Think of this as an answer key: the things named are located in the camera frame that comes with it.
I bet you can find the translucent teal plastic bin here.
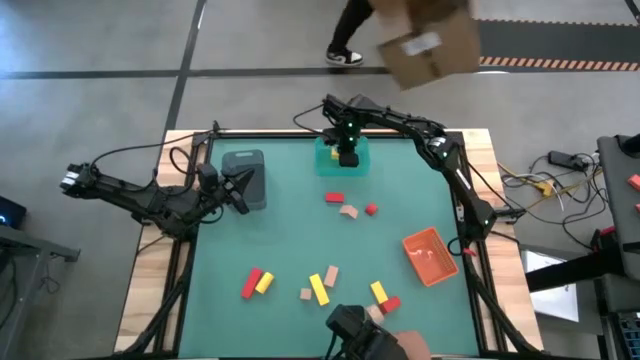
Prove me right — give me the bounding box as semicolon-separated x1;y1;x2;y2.
313;135;371;178

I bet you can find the gray metal stand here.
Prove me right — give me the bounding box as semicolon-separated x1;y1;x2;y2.
0;224;82;360

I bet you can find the translucent gray plastic bin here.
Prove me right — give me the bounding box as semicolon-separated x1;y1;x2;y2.
221;148;268;211

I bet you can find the tan rounded object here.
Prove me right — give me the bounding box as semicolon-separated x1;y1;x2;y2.
392;329;432;360

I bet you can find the black table frame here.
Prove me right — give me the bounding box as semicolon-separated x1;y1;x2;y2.
113;127;546;360

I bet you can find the person's leg with shoe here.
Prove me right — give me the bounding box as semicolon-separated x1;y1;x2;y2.
325;0;375;68

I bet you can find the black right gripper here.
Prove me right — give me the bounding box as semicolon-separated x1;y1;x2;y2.
324;128;361;169

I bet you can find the brown cardboard box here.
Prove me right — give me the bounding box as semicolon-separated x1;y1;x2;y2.
370;0;483;92

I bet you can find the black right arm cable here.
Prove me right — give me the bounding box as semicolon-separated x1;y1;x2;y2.
292;103;334;137

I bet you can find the person's black white shoe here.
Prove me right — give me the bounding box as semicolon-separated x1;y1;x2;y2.
325;46;365;68

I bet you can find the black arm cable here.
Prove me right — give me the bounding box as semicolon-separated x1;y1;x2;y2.
292;103;334;137
88;130;221;171

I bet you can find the long yellow rectangular block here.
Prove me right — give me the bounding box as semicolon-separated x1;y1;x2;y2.
308;272;331;307

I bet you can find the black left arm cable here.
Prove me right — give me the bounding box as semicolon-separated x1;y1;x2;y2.
88;130;221;171

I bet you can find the black floor cable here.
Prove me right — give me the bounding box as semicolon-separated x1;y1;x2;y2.
499;149;609;251

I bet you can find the dark electronics box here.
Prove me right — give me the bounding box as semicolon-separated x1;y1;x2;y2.
613;309;640;360

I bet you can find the short yellow rectangular block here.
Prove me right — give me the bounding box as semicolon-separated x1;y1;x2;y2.
369;280;390;305

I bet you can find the yellow floor cable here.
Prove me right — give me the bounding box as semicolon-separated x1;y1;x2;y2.
497;162;604;211

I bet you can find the natural wood rounded block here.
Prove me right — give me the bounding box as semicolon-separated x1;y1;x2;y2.
364;303;386;326

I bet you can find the black power strip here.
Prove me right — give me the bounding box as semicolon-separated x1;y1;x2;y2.
547;150;587;172

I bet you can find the orange plastic basket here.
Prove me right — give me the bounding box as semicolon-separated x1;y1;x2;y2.
402;226;460;288

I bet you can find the gray neighbouring table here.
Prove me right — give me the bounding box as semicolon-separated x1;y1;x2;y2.
596;133;640;282

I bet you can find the long red block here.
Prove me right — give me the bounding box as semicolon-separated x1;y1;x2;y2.
240;267;265;301

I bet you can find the white paper sheet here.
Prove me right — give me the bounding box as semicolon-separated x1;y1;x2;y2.
521;249;581;324

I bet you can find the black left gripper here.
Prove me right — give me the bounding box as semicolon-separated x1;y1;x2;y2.
212;168;256;216

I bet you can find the green table mat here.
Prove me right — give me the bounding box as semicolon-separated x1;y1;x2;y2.
178;135;481;359

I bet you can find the yellow cylinder block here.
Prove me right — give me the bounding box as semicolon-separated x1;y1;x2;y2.
254;271;276;295

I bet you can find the black floor mat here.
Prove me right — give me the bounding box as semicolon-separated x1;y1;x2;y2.
477;18;640;73

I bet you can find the dark electronic device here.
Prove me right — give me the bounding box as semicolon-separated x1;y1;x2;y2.
0;194;28;231

